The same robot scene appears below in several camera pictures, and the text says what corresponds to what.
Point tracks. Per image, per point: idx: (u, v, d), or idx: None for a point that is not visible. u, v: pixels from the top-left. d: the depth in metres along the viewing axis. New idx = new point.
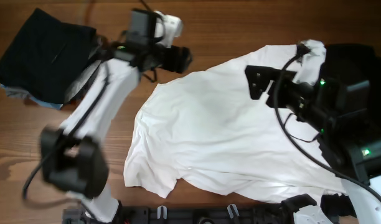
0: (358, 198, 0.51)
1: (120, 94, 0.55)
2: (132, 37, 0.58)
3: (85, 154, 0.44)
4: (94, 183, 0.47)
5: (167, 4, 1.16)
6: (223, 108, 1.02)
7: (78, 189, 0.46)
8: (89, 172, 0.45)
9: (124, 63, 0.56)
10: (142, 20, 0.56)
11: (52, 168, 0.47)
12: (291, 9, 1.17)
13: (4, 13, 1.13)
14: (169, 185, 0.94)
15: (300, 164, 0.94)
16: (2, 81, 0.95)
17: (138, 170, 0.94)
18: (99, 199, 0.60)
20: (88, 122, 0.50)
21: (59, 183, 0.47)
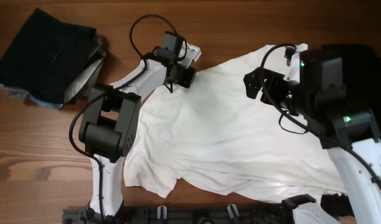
0: (341, 161, 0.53)
1: (152, 82, 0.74)
2: (162, 51, 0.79)
3: (129, 104, 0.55)
4: (127, 139, 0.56)
5: (167, 4, 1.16)
6: (221, 106, 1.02)
7: (111, 142, 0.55)
8: (127, 122, 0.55)
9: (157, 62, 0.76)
10: (173, 40, 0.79)
11: (93, 120, 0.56)
12: (291, 8, 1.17)
13: (3, 13, 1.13)
14: (169, 184, 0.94)
15: (299, 164, 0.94)
16: (1, 81, 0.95)
17: (137, 170, 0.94)
18: (116, 175, 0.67)
20: (129, 86, 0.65)
21: (95, 135, 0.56)
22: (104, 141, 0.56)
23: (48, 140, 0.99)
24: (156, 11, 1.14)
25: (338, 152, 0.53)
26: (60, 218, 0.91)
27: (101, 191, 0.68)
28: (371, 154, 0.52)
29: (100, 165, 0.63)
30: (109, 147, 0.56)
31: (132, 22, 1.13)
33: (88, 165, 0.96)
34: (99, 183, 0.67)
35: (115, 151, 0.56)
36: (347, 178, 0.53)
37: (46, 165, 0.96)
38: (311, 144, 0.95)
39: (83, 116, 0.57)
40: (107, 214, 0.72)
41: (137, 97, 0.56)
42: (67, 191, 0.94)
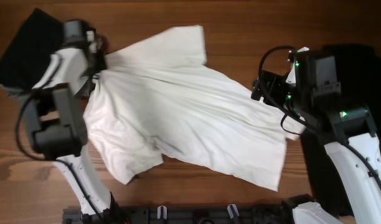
0: (337, 154, 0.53)
1: (71, 69, 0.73)
2: (71, 37, 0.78)
3: (61, 94, 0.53)
4: (78, 126, 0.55)
5: (167, 4, 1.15)
6: (177, 94, 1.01)
7: (65, 137, 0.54)
8: (70, 111, 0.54)
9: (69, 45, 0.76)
10: (75, 24, 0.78)
11: (37, 127, 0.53)
12: (292, 8, 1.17)
13: (3, 13, 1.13)
14: (157, 160, 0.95)
15: (267, 140, 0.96)
16: (1, 81, 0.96)
17: (117, 173, 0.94)
18: (88, 168, 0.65)
20: (54, 81, 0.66)
21: (48, 140, 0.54)
22: (59, 140, 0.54)
23: None
24: (156, 11, 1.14)
25: (333, 146, 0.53)
26: (61, 218, 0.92)
27: (85, 189, 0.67)
28: (368, 147, 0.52)
29: (68, 165, 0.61)
30: (66, 142, 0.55)
31: (133, 22, 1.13)
33: None
34: (78, 184, 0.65)
35: (72, 142, 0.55)
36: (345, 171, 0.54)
37: (45, 165, 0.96)
38: (265, 137, 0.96)
39: (27, 129, 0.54)
40: (103, 209, 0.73)
41: (66, 84, 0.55)
42: (67, 191, 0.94)
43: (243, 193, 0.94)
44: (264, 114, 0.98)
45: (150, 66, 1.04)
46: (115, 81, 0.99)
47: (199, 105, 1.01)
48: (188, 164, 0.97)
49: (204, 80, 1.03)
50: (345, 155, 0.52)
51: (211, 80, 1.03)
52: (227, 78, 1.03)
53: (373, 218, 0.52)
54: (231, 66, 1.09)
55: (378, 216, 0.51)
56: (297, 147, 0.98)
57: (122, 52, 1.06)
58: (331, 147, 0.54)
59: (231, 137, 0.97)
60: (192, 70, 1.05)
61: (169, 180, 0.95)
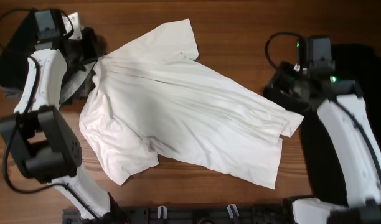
0: (328, 113, 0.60)
1: (53, 76, 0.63)
2: (45, 32, 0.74)
3: (48, 119, 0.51)
4: (69, 148, 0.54)
5: (167, 4, 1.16)
6: (172, 93, 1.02)
7: (56, 162, 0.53)
8: (58, 135, 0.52)
9: (47, 51, 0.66)
10: (48, 16, 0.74)
11: (25, 155, 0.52)
12: (291, 8, 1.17)
13: (2, 13, 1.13)
14: (152, 161, 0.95)
15: (263, 138, 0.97)
16: None
17: (113, 172, 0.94)
18: (84, 182, 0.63)
20: (36, 100, 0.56)
21: (39, 167, 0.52)
22: (50, 165, 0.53)
23: None
24: (155, 10, 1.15)
25: (326, 106, 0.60)
26: (61, 218, 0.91)
27: (84, 200, 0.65)
28: (355, 107, 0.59)
29: (65, 185, 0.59)
30: (58, 167, 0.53)
31: (133, 22, 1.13)
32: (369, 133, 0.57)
33: (88, 165, 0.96)
34: (76, 197, 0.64)
35: (65, 165, 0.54)
36: (332, 127, 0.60)
37: None
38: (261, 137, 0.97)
39: (14, 158, 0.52)
40: (103, 214, 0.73)
41: (51, 107, 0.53)
42: None
43: (243, 193, 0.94)
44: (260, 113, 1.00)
45: (146, 66, 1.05)
46: (114, 81, 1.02)
47: (195, 104, 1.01)
48: (188, 164, 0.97)
49: (200, 79, 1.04)
50: (333, 111, 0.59)
51: (209, 79, 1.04)
52: (223, 77, 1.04)
53: (357, 167, 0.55)
54: (231, 66, 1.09)
55: (362, 165, 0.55)
56: (297, 147, 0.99)
57: (117, 53, 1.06)
58: (322, 108, 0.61)
59: (227, 136, 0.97)
60: (188, 70, 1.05)
61: (169, 181, 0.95)
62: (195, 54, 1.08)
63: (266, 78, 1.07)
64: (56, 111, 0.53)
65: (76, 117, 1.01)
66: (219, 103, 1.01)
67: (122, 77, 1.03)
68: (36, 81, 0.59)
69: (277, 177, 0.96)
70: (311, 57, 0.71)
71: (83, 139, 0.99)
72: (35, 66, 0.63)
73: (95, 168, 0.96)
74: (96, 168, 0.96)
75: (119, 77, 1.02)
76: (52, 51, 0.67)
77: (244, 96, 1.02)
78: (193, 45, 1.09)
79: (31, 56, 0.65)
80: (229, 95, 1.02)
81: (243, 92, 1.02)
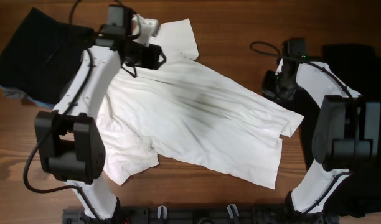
0: (307, 73, 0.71)
1: (103, 79, 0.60)
2: (110, 28, 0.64)
3: (83, 131, 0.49)
4: (94, 160, 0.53)
5: (167, 4, 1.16)
6: (173, 92, 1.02)
7: (78, 169, 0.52)
8: (88, 147, 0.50)
9: (105, 48, 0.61)
10: (119, 12, 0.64)
11: (50, 155, 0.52)
12: (291, 8, 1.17)
13: (3, 13, 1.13)
14: (152, 161, 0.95)
15: (263, 138, 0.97)
16: None
17: (113, 171, 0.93)
18: (98, 188, 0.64)
20: (78, 104, 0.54)
21: (60, 167, 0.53)
22: (71, 170, 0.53)
23: None
24: (156, 10, 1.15)
25: (302, 68, 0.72)
26: (60, 218, 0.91)
27: (92, 204, 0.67)
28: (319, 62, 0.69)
29: (78, 188, 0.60)
30: (77, 173, 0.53)
31: None
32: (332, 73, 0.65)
33: None
34: (84, 200, 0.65)
35: (84, 174, 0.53)
36: (309, 79, 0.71)
37: None
38: (262, 137, 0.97)
39: (40, 154, 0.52)
40: (105, 217, 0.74)
41: (91, 119, 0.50)
42: (66, 191, 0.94)
43: (243, 193, 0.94)
44: (260, 113, 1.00)
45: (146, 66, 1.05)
46: (115, 81, 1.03)
47: (194, 104, 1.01)
48: (187, 164, 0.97)
49: (202, 79, 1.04)
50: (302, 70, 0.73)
51: (210, 79, 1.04)
52: (223, 77, 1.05)
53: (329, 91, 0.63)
54: (231, 66, 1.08)
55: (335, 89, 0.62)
56: (297, 147, 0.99)
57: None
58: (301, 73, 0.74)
59: (228, 136, 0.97)
60: (190, 69, 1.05)
61: (169, 180, 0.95)
62: (194, 55, 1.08)
63: None
64: (94, 124, 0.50)
65: None
66: (221, 102, 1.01)
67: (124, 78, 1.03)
68: (84, 83, 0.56)
69: (277, 177, 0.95)
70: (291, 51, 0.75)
71: None
72: (90, 65, 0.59)
73: None
74: None
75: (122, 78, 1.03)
76: (110, 51, 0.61)
77: (245, 95, 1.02)
78: (193, 45, 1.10)
79: (88, 49, 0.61)
80: (230, 94, 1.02)
81: (243, 91, 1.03)
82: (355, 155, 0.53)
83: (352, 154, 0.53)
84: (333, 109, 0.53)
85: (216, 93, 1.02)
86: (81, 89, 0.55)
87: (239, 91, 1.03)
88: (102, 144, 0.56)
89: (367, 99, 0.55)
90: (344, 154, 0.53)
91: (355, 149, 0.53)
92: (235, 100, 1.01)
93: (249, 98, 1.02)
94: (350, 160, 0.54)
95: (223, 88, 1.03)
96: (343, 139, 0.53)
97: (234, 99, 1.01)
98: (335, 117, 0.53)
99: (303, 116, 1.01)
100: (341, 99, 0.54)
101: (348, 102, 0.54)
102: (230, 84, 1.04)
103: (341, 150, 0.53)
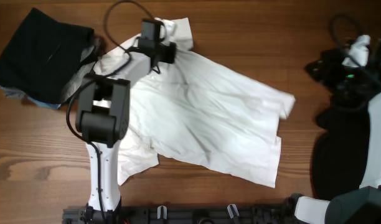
0: (379, 104, 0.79)
1: (136, 71, 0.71)
2: (144, 41, 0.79)
3: (119, 86, 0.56)
4: (122, 122, 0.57)
5: (167, 4, 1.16)
6: (177, 91, 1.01)
7: (105, 124, 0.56)
8: (121, 106, 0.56)
9: (141, 53, 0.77)
10: (150, 27, 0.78)
11: (87, 108, 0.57)
12: (292, 8, 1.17)
13: (1, 13, 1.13)
14: (152, 161, 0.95)
15: (259, 133, 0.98)
16: None
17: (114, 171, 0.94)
18: (114, 161, 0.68)
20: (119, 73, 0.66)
21: (91, 123, 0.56)
22: (100, 127, 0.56)
23: (48, 140, 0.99)
24: (155, 10, 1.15)
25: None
26: (61, 218, 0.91)
27: (101, 182, 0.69)
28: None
29: (98, 154, 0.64)
30: (103, 129, 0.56)
31: (134, 22, 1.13)
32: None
33: (89, 165, 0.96)
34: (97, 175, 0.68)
35: (111, 135, 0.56)
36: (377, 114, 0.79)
37: (46, 165, 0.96)
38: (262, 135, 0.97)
39: (78, 106, 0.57)
40: (107, 210, 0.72)
41: (128, 82, 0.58)
42: (67, 191, 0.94)
43: (243, 193, 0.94)
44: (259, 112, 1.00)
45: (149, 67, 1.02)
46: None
47: (193, 104, 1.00)
48: (187, 164, 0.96)
49: (202, 78, 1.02)
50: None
51: (209, 78, 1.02)
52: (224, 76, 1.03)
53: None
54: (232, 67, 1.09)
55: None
56: (297, 147, 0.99)
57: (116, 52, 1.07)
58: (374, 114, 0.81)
59: (228, 137, 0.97)
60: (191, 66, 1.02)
61: (169, 180, 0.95)
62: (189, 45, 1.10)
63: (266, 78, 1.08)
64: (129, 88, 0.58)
65: None
66: (221, 102, 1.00)
67: None
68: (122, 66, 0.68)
69: (277, 177, 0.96)
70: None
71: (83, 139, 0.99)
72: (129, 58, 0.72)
73: None
74: None
75: None
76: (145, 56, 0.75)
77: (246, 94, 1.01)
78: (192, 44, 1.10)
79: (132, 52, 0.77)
80: (230, 94, 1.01)
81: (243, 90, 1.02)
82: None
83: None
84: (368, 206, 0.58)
85: (216, 92, 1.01)
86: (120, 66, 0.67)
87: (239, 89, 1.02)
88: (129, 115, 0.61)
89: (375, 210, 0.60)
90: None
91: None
92: (235, 99, 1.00)
93: (250, 97, 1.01)
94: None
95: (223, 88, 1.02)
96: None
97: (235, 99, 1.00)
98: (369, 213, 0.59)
99: (294, 98, 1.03)
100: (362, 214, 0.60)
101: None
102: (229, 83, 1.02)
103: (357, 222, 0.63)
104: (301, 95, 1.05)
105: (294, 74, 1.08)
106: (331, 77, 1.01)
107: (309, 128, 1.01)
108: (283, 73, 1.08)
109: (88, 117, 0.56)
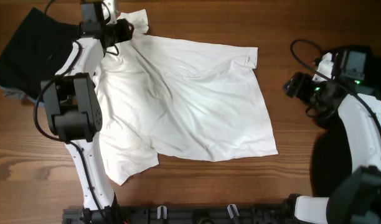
0: (351, 106, 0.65)
1: (91, 59, 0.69)
2: (88, 25, 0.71)
3: (80, 80, 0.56)
4: (93, 113, 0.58)
5: (167, 4, 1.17)
6: (171, 89, 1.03)
7: (79, 116, 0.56)
8: (87, 100, 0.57)
9: (89, 38, 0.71)
10: (91, 9, 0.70)
11: (55, 110, 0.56)
12: (290, 8, 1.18)
13: (2, 13, 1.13)
14: (152, 160, 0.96)
15: (255, 122, 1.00)
16: None
17: (114, 171, 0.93)
18: (97, 156, 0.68)
20: (75, 68, 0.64)
21: (66, 124, 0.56)
22: (75, 124, 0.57)
23: (48, 140, 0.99)
24: (155, 11, 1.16)
25: (348, 101, 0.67)
26: (60, 218, 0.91)
27: (91, 180, 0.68)
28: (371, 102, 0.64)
29: (80, 149, 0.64)
30: (78, 122, 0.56)
31: None
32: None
33: None
34: (84, 173, 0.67)
35: (88, 128, 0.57)
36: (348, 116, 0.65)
37: (46, 165, 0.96)
38: (260, 132, 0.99)
39: (46, 111, 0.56)
40: (104, 206, 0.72)
41: (86, 74, 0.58)
42: (67, 191, 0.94)
43: (243, 193, 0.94)
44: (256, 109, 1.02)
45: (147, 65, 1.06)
46: (114, 81, 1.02)
47: (193, 99, 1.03)
48: (188, 163, 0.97)
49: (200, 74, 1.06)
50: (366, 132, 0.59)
51: (208, 76, 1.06)
52: (221, 75, 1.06)
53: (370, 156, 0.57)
54: None
55: (370, 140, 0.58)
56: (297, 147, 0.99)
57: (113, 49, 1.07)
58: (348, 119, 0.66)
59: (228, 132, 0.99)
60: (188, 63, 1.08)
61: (169, 180, 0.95)
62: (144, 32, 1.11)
63: (266, 78, 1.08)
64: (88, 78, 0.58)
65: None
66: (220, 98, 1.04)
67: (123, 80, 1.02)
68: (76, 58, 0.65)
69: (277, 177, 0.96)
70: (345, 65, 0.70)
71: None
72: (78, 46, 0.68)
73: None
74: None
75: (122, 80, 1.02)
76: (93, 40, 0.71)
77: (242, 91, 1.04)
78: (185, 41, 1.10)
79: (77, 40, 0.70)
80: (228, 90, 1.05)
81: (240, 88, 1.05)
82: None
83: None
84: (363, 188, 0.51)
85: (215, 88, 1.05)
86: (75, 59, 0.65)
87: (237, 87, 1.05)
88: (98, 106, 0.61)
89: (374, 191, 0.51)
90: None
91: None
92: (232, 95, 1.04)
93: (247, 93, 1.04)
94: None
95: (221, 84, 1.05)
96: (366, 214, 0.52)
97: (232, 95, 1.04)
98: (367, 193, 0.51)
99: (257, 47, 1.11)
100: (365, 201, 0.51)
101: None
102: (226, 79, 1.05)
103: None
104: None
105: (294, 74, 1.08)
106: (301, 91, 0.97)
107: (308, 128, 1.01)
108: (282, 73, 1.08)
109: (59, 118, 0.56)
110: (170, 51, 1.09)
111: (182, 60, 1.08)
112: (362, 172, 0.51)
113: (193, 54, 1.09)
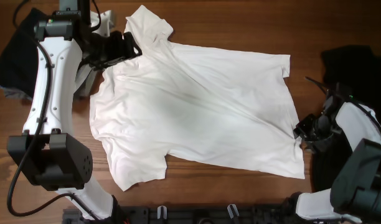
0: (347, 113, 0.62)
1: (67, 76, 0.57)
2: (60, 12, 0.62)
3: (59, 148, 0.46)
4: (79, 168, 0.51)
5: (167, 4, 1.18)
6: (181, 94, 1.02)
7: (65, 177, 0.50)
8: (69, 162, 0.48)
9: (58, 40, 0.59)
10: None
11: (35, 172, 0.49)
12: (290, 8, 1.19)
13: (2, 13, 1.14)
14: (155, 163, 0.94)
15: (272, 135, 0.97)
16: None
17: (115, 172, 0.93)
18: (91, 189, 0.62)
20: (47, 118, 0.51)
21: (49, 181, 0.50)
22: (58, 180, 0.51)
23: None
24: (155, 10, 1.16)
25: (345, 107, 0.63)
26: (60, 218, 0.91)
27: (90, 206, 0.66)
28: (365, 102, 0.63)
29: (71, 193, 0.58)
30: (65, 180, 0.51)
31: None
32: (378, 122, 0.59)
33: None
34: (81, 203, 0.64)
35: (73, 181, 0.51)
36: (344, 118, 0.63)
37: None
38: (276, 142, 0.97)
39: (23, 173, 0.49)
40: (104, 218, 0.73)
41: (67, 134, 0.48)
42: None
43: (243, 193, 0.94)
44: (272, 119, 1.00)
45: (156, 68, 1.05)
46: (126, 84, 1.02)
47: (205, 106, 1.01)
48: (188, 163, 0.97)
49: (211, 79, 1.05)
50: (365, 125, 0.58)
51: (221, 82, 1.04)
52: (235, 83, 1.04)
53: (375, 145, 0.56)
54: None
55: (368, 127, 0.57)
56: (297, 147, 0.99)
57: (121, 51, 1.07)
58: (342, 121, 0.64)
59: (243, 140, 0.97)
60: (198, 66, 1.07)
61: (169, 180, 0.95)
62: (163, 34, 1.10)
63: None
64: (70, 135, 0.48)
65: (76, 118, 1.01)
66: (233, 105, 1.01)
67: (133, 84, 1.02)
68: (48, 92, 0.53)
69: (278, 178, 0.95)
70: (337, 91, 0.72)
71: (83, 139, 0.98)
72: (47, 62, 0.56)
73: (94, 168, 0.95)
74: (96, 168, 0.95)
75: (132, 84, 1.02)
76: (64, 41, 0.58)
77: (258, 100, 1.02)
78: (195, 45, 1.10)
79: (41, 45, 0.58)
80: (243, 98, 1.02)
81: (256, 97, 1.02)
82: (373, 210, 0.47)
83: (371, 208, 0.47)
84: (367, 160, 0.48)
85: (227, 94, 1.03)
86: (47, 100, 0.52)
87: (253, 97, 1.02)
88: (84, 150, 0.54)
89: (373, 160, 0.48)
90: (363, 206, 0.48)
91: (376, 203, 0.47)
92: (248, 103, 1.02)
93: (262, 104, 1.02)
94: (368, 215, 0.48)
95: (236, 92, 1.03)
96: (368, 189, 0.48)
97: (247, 102, 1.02)
98: (368, 163, 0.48)
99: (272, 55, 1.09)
100: (368, 168, 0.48)
101: None
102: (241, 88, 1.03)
103: (361, 201, 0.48)
104: (302, 95, 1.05)
105: (295, 74, 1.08)
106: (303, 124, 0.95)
107: None
108: (292, 77, 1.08)
109: (41, 177, 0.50)
110: (183, 53, 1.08)
111: (194, 65, 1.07)
112: (366, 143, 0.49)
113: (205, 58, 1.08)
